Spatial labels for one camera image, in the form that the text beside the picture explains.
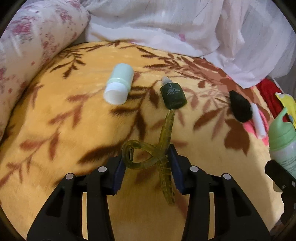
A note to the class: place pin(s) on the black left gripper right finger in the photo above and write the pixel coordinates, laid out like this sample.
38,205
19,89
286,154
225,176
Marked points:
236,218

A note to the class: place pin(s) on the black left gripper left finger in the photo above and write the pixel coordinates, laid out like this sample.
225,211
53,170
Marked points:
60,218

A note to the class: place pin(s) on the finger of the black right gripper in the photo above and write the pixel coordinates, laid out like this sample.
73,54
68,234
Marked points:
280,176

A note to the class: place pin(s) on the green white foam pump bottle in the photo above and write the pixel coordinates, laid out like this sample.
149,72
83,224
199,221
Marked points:
281,136

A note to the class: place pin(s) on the olive translucent hair clip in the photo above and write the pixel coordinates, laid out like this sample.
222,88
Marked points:
158,157

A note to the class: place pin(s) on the white tube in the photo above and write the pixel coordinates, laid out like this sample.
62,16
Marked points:
258,122

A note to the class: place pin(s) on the yellow cartoon cushion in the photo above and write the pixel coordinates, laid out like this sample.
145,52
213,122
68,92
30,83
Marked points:
288,102

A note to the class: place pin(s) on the black fuzzy pouch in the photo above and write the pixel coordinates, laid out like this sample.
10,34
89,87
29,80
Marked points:
240,106

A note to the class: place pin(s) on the red cloth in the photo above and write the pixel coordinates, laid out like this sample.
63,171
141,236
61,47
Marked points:
272,106

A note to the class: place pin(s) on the yellow floral fleece blanket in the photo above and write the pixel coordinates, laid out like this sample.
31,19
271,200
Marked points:
63,124

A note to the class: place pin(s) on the dark green dropper bottle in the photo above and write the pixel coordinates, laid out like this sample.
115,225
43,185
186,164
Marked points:
172,93

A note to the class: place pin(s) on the white mint-capped bottle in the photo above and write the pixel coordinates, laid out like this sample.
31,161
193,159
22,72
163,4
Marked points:
119,84

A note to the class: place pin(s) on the white sheer curtain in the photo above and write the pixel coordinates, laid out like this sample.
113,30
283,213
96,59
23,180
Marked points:
248,40

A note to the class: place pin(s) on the white pink floral pillow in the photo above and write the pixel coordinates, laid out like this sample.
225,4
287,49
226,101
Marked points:
38,31

